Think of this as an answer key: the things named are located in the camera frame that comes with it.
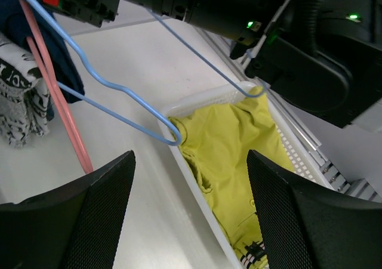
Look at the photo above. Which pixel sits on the pink wire hanger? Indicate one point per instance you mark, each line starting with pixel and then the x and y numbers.
pixel 41 55

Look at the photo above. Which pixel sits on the white newspaper print trousers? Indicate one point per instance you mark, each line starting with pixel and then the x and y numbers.
pixel 24 95

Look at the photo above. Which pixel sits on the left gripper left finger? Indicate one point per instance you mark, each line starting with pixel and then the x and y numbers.
pixel 77 225

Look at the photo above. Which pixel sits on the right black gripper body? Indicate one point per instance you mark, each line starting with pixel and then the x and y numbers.
pixel 233 19

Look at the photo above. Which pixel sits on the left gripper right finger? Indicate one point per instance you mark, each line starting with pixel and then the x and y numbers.
pixel 306 225

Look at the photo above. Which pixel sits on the yellow-green trousers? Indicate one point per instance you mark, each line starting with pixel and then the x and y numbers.
pixel 216 141

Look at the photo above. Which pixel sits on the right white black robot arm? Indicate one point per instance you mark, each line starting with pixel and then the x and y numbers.
pixel 322 56

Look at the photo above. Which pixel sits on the navy blue trousers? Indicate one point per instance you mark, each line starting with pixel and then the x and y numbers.
pixel 15 27

